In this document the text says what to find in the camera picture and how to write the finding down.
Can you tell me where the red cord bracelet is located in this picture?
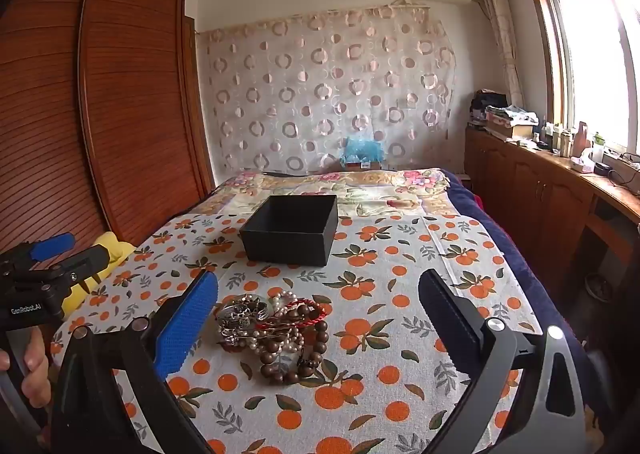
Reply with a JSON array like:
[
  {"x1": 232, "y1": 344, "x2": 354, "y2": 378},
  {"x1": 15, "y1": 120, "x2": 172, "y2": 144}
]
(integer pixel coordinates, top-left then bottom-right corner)
[{"x1": 255, "y1": 299, "x2": 328, "y2": 335}]

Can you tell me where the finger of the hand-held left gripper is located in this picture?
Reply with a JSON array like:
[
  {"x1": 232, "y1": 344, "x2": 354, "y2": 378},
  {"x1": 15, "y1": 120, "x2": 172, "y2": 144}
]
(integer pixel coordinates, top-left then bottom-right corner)
[
  {"x1": 20, "y1": 233, "x2": 77, "y2": 265},
  {"x1": 47, "y1": 244, "x2": 111, "y2": 302}
]

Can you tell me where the brown wooden wardrobe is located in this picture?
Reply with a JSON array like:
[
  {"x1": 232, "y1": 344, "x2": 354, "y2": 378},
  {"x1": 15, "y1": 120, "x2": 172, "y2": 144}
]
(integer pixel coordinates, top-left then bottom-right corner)
[{"x1": 0, "y1": 0, "x2": 216, "y2": 275}]

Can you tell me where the person's left hand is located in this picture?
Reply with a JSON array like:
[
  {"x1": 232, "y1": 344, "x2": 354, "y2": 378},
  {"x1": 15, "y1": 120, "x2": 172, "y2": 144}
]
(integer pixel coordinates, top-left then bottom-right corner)
[{"x1": 0, "y1": 326, "x2": 51, "y2": 402}]

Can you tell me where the circle pattern wall curtain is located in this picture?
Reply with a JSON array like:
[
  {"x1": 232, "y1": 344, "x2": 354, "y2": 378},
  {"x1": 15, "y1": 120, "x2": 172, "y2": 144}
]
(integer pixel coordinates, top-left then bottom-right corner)
[{"x1": 197, "y1": 4, "x2": 458, "y2": 175}]

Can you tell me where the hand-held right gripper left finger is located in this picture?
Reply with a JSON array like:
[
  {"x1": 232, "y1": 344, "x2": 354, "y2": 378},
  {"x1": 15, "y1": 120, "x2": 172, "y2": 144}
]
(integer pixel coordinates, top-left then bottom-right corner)
[{"x1": 50, "y1": 270, "x2": 221, "y2": 454}]

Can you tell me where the beige window curtain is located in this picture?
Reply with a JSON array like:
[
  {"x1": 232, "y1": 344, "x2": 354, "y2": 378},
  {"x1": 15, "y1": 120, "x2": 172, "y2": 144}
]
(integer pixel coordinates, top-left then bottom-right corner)
[{"x1": 472, "y1": 0, "x2": 526, "y2": 110}]

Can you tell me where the black cardboard box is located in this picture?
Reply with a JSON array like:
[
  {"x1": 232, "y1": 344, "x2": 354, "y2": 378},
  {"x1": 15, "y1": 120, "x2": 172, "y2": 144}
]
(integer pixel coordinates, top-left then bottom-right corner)
[{"x1": 239, "y1": 194, "x2": 340, "y2": 267}]

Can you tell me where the pile of dark clothes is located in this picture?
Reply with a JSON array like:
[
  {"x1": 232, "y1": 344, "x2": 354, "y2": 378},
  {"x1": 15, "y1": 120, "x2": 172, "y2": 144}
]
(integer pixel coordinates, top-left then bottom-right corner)
[{"x1": 470, "y1": 90, "x2": 511, "y2": 122}]

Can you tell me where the brown wooden bead bracelet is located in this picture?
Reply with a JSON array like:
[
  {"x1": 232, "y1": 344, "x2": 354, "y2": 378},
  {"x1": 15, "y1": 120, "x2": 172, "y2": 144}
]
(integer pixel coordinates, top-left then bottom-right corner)
[{"x1": 259, "y1": 319, "x2": 331, "y2": 385}]

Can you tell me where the navy blue blanket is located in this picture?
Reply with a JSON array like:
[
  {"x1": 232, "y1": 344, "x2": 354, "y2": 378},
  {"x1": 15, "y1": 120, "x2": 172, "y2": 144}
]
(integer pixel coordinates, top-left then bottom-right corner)
[{"x1": 442, "y1": 169, "x2": 601, "y2": 435}]

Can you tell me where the long wooden cabinet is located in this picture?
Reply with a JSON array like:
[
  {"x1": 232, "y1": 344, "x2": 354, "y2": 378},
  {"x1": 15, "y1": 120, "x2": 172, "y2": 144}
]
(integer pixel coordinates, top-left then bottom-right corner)
[{"x1": 464, "y1": 126, "x2": 640, "y2": 305}]

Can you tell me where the yellow pillow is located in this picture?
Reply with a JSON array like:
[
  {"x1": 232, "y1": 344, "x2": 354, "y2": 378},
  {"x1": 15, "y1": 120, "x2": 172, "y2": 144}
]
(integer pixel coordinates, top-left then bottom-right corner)
[{"x1": 62, "y1": 231, "x2": 136, "y2": 320}]

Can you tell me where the row of small bottles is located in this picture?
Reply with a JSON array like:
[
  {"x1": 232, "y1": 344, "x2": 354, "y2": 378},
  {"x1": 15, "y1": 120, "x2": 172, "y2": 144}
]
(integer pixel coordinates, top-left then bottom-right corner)
[{"x1": 540, "y1": 116, "x2": 576, "y2": 157}]

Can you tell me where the silver chain bracelet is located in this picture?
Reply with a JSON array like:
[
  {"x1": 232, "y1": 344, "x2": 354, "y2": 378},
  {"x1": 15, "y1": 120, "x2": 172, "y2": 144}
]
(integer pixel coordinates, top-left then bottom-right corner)
[{"x1": 216, "y1": 295, "x2": 271, "y2": 342}]

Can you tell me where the floral bed blanket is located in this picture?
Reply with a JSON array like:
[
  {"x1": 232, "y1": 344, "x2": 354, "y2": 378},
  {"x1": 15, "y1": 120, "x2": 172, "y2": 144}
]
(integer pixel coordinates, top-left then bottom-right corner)
[{"x1": 192, "y1": 168, "x2": 453, "y2": 230}]

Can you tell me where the blue plastic bag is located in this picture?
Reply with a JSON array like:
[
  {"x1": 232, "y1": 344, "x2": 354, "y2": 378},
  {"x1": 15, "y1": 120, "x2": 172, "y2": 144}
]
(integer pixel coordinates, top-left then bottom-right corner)
[{"x1": 340, "y1": 136, "x2": 383, "y2": 170}]

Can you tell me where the white pearl necklace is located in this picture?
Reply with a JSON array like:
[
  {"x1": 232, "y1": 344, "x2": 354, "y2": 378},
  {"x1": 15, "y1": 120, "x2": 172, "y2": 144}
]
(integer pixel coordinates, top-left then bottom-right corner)
[{"x1": 235, "y1": 290, "x2": 306, "y2": 360}]

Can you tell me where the cardboard box with cloths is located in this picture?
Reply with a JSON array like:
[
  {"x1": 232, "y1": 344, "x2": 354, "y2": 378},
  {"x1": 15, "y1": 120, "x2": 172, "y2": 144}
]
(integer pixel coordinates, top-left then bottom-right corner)
[{"x1": 485, "y1": 104, "x2": 540, "y2": 140}]

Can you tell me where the orange fruit print cloth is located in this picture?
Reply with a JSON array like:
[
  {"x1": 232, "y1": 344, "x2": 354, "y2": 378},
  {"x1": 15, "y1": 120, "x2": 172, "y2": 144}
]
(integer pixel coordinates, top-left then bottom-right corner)
[{"x1": 50, "y1": 211, "x2": 543, "y2": 454}]

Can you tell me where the wooden frame window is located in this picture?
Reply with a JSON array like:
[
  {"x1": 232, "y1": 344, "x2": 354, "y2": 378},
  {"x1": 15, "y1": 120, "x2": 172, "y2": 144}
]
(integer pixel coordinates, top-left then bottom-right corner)
[{"x1": 517, "y1": 0, "x2": 640, "y2": 155}]

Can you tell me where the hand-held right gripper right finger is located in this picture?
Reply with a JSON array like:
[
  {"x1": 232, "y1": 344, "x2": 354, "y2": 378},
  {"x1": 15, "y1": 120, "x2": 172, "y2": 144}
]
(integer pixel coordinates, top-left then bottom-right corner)
[{"x1": 419, "y1": 269, "x2": 587, "y2": 454}]

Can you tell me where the white power strip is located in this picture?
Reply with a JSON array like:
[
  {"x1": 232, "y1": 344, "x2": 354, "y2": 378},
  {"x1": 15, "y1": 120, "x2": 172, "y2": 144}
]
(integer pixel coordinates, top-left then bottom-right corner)
[{"x1": 602, "y1": 149, "x2": 640, "y2": 171}]

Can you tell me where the pink bottle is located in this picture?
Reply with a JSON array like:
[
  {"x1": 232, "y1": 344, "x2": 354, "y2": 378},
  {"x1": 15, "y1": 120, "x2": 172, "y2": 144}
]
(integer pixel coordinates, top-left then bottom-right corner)
[{"x1": 575, "y1": 121, "x2": 592, "y2": 160}]

